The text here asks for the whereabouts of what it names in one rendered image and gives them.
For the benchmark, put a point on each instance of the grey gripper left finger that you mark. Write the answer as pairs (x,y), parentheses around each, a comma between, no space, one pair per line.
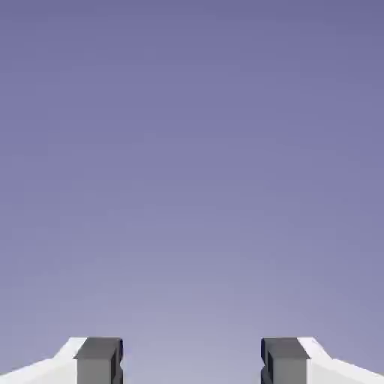
(93,364)

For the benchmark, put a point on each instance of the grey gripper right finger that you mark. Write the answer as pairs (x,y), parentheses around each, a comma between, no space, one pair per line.
(289,364)

